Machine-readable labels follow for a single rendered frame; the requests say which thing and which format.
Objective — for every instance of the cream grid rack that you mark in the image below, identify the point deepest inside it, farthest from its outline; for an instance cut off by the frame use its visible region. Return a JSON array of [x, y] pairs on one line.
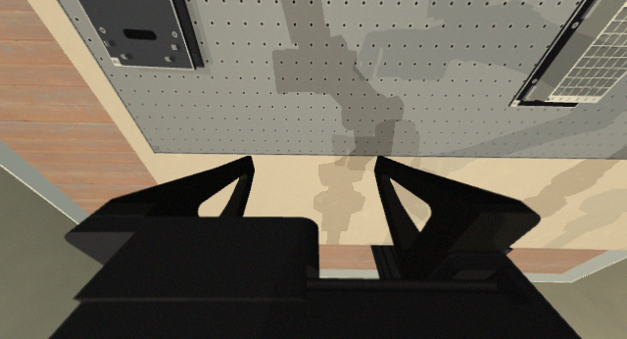
[[592, 60]]

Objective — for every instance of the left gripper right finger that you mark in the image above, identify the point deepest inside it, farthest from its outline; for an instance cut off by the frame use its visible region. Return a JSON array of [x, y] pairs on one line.
[[464, 218]]

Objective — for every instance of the black rectangular frame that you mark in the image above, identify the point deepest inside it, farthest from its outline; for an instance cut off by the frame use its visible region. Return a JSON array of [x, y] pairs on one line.
[[521, 99]]

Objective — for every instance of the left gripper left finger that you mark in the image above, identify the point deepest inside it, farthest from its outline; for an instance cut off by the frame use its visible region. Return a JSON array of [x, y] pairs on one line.
[[182, 197]]

